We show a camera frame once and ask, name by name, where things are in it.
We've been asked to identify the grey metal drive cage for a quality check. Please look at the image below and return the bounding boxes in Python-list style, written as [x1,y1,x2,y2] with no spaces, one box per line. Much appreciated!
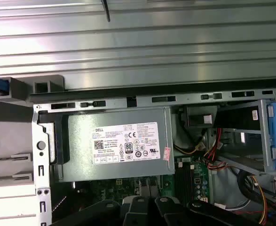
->
[213,98,276,175]

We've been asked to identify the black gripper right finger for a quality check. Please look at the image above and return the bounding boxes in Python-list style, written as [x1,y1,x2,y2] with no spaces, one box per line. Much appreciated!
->
[154,196,264,226]

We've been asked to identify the green motherboard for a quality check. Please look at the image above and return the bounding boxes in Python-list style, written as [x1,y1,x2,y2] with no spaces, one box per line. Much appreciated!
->
[73,157,214,208]

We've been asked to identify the grey power supply unit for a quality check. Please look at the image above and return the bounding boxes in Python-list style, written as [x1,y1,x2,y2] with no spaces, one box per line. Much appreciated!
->
[57,105,176,183]

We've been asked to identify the yellow black wire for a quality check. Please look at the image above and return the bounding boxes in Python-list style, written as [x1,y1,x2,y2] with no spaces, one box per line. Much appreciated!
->
[174,131,209,154]

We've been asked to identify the orange red wire bundle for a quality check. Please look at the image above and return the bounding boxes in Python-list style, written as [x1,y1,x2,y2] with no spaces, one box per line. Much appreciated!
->
[205,128,237,171]

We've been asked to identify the black cable bundle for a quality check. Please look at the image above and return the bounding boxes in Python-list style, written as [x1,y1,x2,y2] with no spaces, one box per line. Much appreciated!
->
[236,168,276,208]

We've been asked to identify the black cable silver plug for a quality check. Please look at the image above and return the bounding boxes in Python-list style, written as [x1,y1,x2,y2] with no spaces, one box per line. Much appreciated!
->
[100,0,111,23]

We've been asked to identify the black open PC case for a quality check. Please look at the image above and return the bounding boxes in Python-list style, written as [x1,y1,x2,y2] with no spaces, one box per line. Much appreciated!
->
[30,81,276,226]

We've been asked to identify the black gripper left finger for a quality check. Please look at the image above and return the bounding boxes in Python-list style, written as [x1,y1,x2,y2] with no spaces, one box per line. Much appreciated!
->
[48,195,150,226]

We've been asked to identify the black RAM slot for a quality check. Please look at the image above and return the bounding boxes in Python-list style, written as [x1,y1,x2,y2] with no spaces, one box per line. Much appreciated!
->
[184,161,189,198]
[175,161,180,198]
[179,161,184,198]
[188,161,193,198]

